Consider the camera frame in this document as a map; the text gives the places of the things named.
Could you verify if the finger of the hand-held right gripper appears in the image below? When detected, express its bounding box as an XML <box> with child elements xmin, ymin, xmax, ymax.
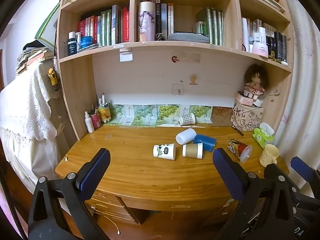
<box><xmin>287</xmin><ymin>156</ymin><xmax>320</xmax><ymax>205</ymax></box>

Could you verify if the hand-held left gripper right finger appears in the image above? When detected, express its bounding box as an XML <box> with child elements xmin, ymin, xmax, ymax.
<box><xmin>212</xmin><ymin>148</ymin><xmax>297</xmax><ymax>240</ymax></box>

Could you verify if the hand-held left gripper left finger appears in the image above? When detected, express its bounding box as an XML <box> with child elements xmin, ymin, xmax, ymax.
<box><xmin>27</xmin><ymin>148</ymin><xmax>111</xmax><ymax>240</ymax></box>

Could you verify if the red patterned paper cup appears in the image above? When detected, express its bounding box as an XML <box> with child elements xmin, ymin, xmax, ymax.
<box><xmin>227</xmin><ymin>139</ymin><xmax>253</xmax><ymax>163</ymax></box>

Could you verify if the blue cup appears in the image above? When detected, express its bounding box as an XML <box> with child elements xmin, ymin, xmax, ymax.
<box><xmin>193</xmin><ymin>134</ymin><xmax>217</xmax><ymax>153</ymax></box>

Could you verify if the brown paper cup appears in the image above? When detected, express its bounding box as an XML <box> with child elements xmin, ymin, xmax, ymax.
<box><xmin>182</xmin><ymin>142</ymin><xmax>203</xmax><ymax>160</ymax></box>

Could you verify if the plain white cup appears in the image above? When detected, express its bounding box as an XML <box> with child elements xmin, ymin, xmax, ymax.
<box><xmin>175</xmin><ymin>128</ymin><xmax>197</xmax><ymax>145</ymax></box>

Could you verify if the checkered paper cup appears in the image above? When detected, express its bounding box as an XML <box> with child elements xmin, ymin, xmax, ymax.
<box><xmin>179</xmin><ymin>112</ymin><xmax>196</xmax><ymax>126</ymax></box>

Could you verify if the white plant print paper cup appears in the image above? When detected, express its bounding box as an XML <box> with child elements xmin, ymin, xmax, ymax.
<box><xmin>153</xmin><ymin>143</ymin><xmax>176</xmax><ymax>161</ymax></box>

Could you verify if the cream mug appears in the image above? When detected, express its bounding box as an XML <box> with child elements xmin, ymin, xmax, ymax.
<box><xmin>259</xmin><ymin>144</ymin><xmax>280</xmax><ymax>168</ymax></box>

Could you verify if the wooden desk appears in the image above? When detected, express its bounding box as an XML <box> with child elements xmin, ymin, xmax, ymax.
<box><xmin>54</xmin><ymin>123</ymin><xmax>291</xmax><ymax>240</ymax></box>

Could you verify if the white spray bottle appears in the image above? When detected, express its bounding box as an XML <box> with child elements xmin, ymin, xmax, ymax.
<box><xmin>84</xmin><ymin>111</ymin><xmax>95</xmax><ymax>134</ymax></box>

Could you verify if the green tissue pack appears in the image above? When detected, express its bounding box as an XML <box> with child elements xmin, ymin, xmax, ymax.
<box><xmin>252</xmin><ymin>122</ymin><xmax>276</xmax><ymax>149</ymax></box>

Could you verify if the printed canvas storage bag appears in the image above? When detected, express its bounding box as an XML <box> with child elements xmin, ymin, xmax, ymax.
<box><xmin>230</xmin><ymin>97</ymin><xmax>264</xmax><ymax>132</ymax></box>

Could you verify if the brown card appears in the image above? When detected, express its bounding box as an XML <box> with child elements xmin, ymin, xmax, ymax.
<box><xmin>211</xmin><ymin>106</ymin><xmax>233</xmax><ymax>126</ymax></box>

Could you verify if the pen holder with pens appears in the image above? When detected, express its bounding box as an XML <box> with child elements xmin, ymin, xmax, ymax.
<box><xmin>96</xmin><ymin>93</ymin><xmax>112</xmax><ymax>123</ymax></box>

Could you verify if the green grape print sheet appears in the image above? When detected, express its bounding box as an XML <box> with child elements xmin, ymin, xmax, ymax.
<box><xmin>107</xmin><ymin>104</ymin><xmax>136</xmax><ymax>126</ymax></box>
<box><xmin>131</xmin><ymin>104</ymin><xmax>158</xmax><ymax>127</ymax></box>
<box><xmin>189</xmin><ymin>105</ymin><xmax>213</xmax><ymax>124</ymax></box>
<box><xmin>155</xmin><ymin>104</ymin><xmax>181</xmax><ymax>126</ymax></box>

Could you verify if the pink box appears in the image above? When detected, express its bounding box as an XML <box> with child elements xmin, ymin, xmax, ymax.
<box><xmin>236</xmin><ymin>92</ymin><xmax>253</xmax><ymax>106</ymax></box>

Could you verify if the wooden bookshelf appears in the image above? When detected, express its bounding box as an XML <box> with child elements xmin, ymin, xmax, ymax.
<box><xmin>55</xmin><ymin>0</ymin><xmax>296</xmax><ymax>141</ymax></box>

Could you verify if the white patterned curtain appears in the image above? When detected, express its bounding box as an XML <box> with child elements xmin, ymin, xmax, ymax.
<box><xmin>274</xmin><ymin>0</ymin><xmax>320</xmax><ymax>200</ymax></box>

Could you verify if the white lace cloth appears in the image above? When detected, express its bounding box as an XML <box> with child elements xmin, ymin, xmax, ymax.
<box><xmin>0</xmin><ymin>67</ymin><xmax>58</xmax><ymax>183</ymax></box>

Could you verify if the brown haired rag doll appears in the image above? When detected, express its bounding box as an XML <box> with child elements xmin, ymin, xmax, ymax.
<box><xmin>243</xmin><ymin>63</ymin><xmax>270</xmax><ymax>101</ymax></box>

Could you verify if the clear square sticker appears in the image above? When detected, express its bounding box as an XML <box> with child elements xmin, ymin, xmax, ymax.
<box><xmin>172</xmin><ymin>83</ymin><xmax>185</xmax><ymax>96</ymax></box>

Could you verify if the yellow toy figure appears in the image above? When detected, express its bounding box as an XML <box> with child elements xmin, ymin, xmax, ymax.
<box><xmin>47</xmin><ymin>68</ymin><xmax>59</xmax><ymax>87</ymax></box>

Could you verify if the white paper label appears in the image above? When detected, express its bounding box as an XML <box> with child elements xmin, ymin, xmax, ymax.
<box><xmin>119</xmin><ymin>48</ymin><xmax>133</xmax><ymax>63</ymax></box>

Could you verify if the black bottle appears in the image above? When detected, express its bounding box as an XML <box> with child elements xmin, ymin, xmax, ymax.
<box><xmin>67</xmin><ymin>31</ymin><xmax>78</xmax><ymax>57</ymax></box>

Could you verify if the row of cosmetic bottles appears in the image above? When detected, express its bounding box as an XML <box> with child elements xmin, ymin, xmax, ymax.
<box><xmin>241</xmin><ymin>17</ymin><xmax>289</xmax><ymax>66</ymax></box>

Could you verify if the stack of old books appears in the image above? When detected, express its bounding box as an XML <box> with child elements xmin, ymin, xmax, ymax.
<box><xmin>16</xmin><ymin>47</ymin><xmax>54</xmax><ymax>76</ymax></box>

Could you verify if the blue jar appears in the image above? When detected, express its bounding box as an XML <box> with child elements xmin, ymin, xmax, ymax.
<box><xmin>80</xmin><ymin>36</ymin><xmax>94</xmax><ymax>49</ymax></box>

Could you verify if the grey zip case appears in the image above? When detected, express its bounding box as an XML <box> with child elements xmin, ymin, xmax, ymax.
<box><xmin>167</xmin><ymin>31</ymin><xmax>210</xmax><ymax>43</ymax></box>

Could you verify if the row of red green books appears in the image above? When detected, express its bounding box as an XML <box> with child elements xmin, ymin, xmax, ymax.
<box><xmin>77</xmin><ymin>4</ymin><xmax>131</xmax><ymax>47</ymax></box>

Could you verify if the green framed picture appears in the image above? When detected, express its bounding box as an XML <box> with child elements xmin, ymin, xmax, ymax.
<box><xmin>34</xmin><ymin>2</ymin><xmax>62</xmax><ymax>51</ymax></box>

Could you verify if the floral white tube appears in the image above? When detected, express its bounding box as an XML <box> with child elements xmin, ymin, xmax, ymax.
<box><xmin>138</xmin><ymin>1</ymin><xmax>157</xmax><ymax>42</ymax></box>

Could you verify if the row of grey books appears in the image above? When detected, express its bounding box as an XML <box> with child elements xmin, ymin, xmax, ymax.
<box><xmin>155</xmin><ymin>0</ymin><xmax>175</xmax><ymax>41</ymax></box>

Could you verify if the white earphone cable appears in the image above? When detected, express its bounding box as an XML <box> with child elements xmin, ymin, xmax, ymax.
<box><xmin>91</xmin><ymin>206</ymin><xmax>121</xmax><ymax>235</ymax></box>

